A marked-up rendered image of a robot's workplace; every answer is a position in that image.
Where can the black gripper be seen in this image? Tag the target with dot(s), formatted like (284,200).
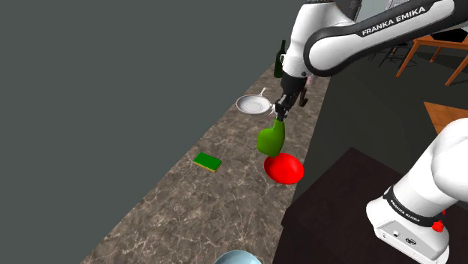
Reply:
(292,84)

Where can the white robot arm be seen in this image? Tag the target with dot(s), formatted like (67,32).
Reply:
(343,47)

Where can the dark green wine bottle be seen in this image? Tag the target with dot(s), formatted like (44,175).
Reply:
(279,66)

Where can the silver frying pan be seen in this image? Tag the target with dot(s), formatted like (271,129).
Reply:
(252,105)

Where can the red bowl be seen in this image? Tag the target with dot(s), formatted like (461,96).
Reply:
(285,170)

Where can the green and yellow sponge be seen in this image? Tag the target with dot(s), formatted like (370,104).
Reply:
(207,161)

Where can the dark robot stand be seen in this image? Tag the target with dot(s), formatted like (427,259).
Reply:
(329,215)

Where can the wooden table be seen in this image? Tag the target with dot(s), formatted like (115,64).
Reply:
(438,42)

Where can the light blue bowl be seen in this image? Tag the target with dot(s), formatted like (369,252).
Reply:
(237,257)

